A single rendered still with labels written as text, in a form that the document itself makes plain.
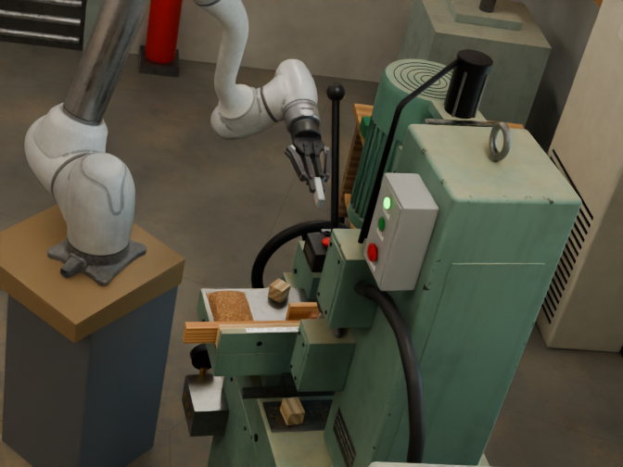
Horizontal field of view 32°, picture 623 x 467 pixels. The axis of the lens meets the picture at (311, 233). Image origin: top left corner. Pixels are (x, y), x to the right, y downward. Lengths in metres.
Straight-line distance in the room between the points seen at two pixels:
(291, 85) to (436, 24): 1.63
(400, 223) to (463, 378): 0.34
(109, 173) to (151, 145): 1.97
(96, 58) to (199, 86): 2.43
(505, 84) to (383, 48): 1.04
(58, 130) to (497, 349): 1.30
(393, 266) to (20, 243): 1.31
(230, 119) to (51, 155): 0.47
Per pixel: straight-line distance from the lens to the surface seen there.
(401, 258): 1.69
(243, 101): 2.83
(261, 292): 2.35
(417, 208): 1.64
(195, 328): 2.17
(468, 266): 1.70
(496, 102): 4.52
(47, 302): 2.63
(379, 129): 1.98
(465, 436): 1.98
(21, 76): 4.97
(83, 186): 2.58
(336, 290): 1.85
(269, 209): 4.27
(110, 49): 2.64
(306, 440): 2.19
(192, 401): 2.48
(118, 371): 2.84
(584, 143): 3.84
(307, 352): 1.98
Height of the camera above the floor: 2.33
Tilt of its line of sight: 34 degrees down
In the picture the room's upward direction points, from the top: 13 degrees clockwise
